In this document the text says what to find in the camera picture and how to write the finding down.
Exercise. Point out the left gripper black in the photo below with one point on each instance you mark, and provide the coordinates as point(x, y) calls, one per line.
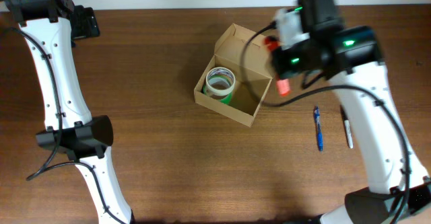
point(88, 25)

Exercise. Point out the brown cardboard box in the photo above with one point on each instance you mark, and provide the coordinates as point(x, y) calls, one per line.
point(242, 107)

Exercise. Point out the blue pen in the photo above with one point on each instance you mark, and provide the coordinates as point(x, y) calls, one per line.
point(317, 122)

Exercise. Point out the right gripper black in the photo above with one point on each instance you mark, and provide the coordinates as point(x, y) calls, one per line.
point(279, 58)

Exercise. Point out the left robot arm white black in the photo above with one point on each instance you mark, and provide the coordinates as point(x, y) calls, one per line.
point(50, 28)

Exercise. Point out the cream masking tape roll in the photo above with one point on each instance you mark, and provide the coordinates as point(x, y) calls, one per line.
point(222, 72)

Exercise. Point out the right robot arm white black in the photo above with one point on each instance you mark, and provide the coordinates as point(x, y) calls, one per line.
point(313, 37)

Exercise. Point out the orange utility knife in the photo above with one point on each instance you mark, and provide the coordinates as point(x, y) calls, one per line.
point(283, 86)

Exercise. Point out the black white marker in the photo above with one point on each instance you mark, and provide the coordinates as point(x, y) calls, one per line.
point(347, 128)

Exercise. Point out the green tape roll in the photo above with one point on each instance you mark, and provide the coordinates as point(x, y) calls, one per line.
point(225, 99)

